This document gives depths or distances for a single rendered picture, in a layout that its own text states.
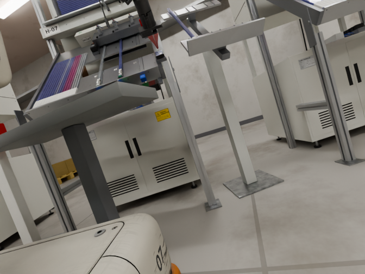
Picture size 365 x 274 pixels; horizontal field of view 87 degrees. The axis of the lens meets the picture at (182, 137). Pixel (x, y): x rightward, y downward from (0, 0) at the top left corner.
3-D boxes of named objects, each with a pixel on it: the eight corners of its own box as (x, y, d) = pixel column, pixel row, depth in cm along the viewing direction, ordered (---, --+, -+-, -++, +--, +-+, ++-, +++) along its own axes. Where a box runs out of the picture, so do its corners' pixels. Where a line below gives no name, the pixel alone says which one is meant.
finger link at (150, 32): (147, 49, 93) (139, 28, 86) (161, 43, 93) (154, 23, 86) (149, 55, 88) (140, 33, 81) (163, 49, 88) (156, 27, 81)
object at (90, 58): (153, 48, 120) (150, 39, 116) (54, 82, 122) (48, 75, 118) (148, 30, 142) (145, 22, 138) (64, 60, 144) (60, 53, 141)
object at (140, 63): (160, 73, 93) (158, 67, 91) (33, 117, 95) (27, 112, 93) (155, 56, 106) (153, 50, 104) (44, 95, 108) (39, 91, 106)
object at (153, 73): (162, 79, 94) (157, 66, 89) (37, 123, 96) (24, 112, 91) (162, 78, 95) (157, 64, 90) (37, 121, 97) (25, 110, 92)
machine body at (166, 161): (203, 187, 127) (172, 95, 122) (103, 219, 129) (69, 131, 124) (196, 164, 191) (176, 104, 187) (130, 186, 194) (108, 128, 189)
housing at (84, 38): (149, 33, 140) (142, 12, 130) (86, 56, 142) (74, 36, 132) (148, 30, 146) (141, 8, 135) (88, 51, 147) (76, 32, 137)
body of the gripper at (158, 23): (139, 31, 87) (132, 13, 82) (161, 24, 86) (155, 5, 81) (140, 37, 83) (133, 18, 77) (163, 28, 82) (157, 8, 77)
